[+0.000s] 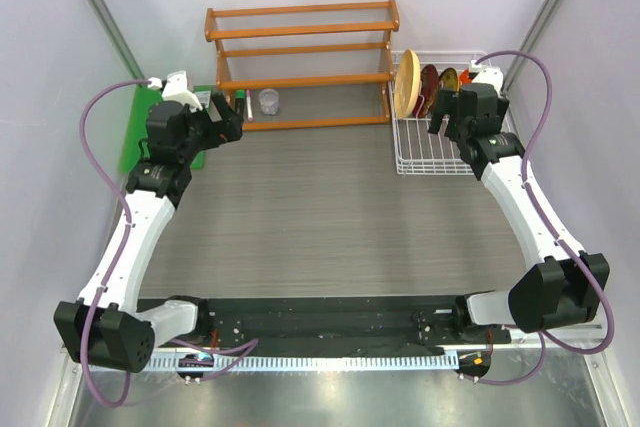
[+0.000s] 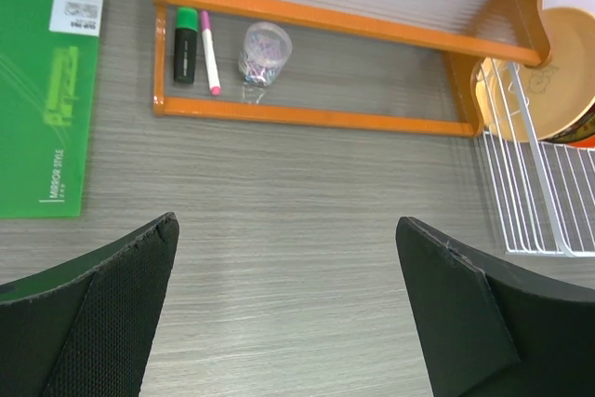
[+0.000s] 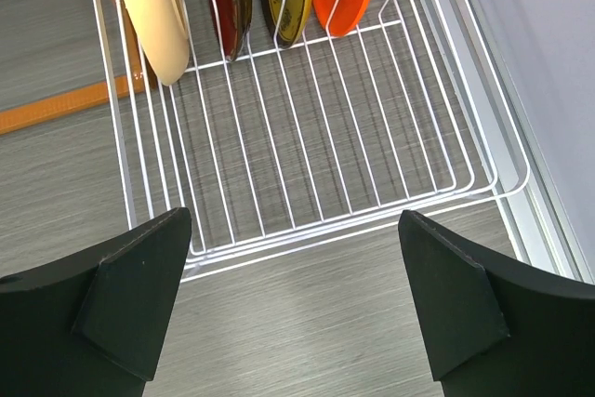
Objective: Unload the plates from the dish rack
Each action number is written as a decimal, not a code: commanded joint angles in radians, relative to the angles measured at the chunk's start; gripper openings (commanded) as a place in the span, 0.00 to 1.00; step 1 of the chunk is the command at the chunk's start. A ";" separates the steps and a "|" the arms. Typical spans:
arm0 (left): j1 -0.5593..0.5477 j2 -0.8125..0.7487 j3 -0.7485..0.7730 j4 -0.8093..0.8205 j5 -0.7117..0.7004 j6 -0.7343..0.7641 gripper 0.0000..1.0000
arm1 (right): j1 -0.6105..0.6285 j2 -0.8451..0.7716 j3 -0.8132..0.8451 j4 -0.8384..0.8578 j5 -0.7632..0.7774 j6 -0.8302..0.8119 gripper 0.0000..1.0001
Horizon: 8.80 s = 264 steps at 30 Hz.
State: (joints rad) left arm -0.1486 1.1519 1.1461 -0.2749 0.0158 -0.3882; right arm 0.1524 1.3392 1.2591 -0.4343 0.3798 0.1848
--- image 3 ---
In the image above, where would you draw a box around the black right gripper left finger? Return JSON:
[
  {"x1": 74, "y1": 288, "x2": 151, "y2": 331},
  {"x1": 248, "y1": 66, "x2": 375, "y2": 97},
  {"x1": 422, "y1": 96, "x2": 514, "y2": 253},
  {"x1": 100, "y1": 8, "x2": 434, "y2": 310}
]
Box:
[{"x1": 1, "y1": 207, "x2": 192, "y2": 396}]

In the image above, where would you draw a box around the orange wooden shelf rack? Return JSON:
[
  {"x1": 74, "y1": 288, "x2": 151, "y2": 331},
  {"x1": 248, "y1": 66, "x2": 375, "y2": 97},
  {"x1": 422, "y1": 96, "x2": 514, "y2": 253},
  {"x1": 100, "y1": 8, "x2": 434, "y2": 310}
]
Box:
[{"x1": 1, "y1": 8, "x2": 157, "y2": 135}]

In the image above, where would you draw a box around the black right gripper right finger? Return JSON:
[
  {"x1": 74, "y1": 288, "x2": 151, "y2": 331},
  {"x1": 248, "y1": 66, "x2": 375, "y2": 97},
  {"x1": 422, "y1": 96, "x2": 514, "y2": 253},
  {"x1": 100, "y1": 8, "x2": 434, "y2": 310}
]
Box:
[{"x1": 398, "y1": 211, "x2": 594, "y2": 396}]

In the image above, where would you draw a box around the cream yellow plate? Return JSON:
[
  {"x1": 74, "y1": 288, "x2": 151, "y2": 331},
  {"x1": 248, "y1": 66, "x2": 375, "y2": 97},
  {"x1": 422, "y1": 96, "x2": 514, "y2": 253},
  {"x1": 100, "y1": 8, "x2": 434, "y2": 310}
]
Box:
[{"x1": 124, "y1": 0, "x2": 190, "y2": 86}]

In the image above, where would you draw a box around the white wire dish rack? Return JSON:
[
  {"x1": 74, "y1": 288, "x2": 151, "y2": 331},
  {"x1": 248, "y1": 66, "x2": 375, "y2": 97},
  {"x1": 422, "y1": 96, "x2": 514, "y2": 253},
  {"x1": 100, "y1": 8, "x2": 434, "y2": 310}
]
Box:
[{"x1": 93, "y1": 0, "x2": 531, "y2": 281}]

